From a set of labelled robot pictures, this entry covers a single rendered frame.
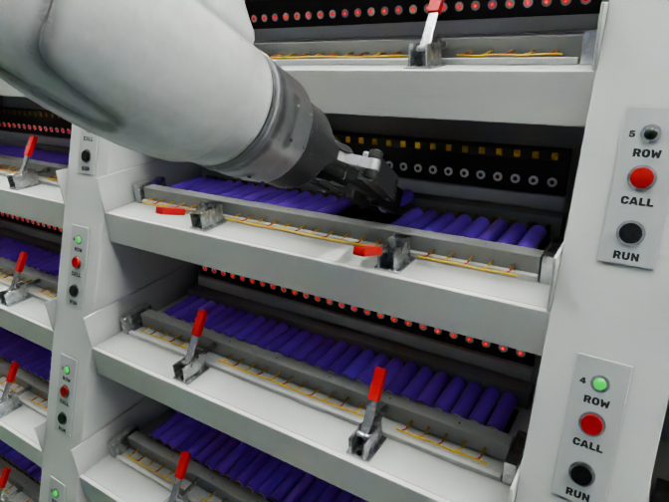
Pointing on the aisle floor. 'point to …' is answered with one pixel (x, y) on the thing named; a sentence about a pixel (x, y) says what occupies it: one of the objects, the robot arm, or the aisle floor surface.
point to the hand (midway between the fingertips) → (375, 193)
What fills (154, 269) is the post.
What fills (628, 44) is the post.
